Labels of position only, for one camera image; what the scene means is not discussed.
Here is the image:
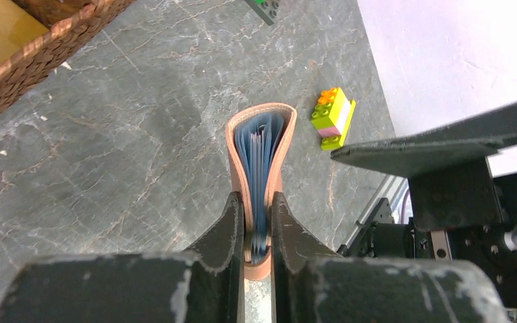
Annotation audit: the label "green toy brick plate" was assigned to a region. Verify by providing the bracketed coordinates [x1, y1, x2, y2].
[245, 0, 280, 26]

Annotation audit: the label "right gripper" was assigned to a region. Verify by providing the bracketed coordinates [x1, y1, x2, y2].
[331, 102, 517, 310]

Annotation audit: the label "brown wicker basket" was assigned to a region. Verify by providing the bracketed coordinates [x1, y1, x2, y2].
[0, 1, 131, 114]

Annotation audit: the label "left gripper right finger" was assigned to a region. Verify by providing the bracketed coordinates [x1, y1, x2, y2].
[271, 192, 508, 322]

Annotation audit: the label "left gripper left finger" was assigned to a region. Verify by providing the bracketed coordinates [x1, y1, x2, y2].
[0, 192, 244, 322]

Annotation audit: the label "yellow green toy bricks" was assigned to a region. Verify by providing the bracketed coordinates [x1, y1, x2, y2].
[310, 87, 356, 151]

